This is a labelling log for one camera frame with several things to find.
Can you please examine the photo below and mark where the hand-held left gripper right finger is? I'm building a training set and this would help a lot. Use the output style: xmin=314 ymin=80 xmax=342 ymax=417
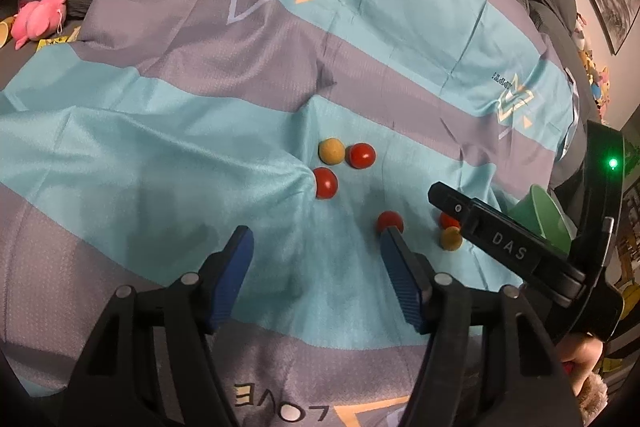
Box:
xmin=379 ymin=226 xmax=586 ymax=427

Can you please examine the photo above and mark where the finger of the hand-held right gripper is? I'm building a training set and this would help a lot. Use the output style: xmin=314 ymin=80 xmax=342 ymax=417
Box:
xmin=428 ymin=181 xmax=587 ymax=306

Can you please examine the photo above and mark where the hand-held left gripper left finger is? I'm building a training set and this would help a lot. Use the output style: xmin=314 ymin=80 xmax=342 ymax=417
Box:
xmin=57 ymin=225 xmax=255 ymax=427

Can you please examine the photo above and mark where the green plastic cup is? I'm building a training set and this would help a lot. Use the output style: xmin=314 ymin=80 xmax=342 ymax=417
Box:
xmin=509 ymin=184 xmax=572 ymax=256

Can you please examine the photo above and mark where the person's right hand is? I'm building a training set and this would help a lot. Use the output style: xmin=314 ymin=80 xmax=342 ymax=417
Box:
xmin=556 ymin=334 xmax=610 ymax=380

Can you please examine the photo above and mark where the yellow round toy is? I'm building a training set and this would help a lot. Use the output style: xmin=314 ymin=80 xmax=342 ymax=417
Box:
xmin=318 ymin=137 xmax=345 ymax=164
xmin=439 ymin=227 xmax=463 ymax=252

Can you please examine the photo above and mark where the yellow plush toy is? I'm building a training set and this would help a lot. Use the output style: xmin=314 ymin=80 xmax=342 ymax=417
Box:
xmin=582 ymin=51 xmax=612 ymax=110

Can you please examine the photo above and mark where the teal and grey printed blanket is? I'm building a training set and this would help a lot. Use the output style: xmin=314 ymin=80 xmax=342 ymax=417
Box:
xmin=0 ymin=0 xmax=591 ymax=427

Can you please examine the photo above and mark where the white plush toy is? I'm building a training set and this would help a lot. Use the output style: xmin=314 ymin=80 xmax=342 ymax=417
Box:
xmin=573 ymin=13 xmax=592 ymax=52

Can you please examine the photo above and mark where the yellow packet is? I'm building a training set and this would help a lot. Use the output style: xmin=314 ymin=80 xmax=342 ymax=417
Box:
xmin=36 ymin=26 xmax=82 ymax=53

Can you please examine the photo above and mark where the pink plush toy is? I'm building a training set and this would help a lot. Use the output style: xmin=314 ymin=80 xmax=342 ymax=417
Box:
xmin=11 ymin=0 xmax=69 ymax=50

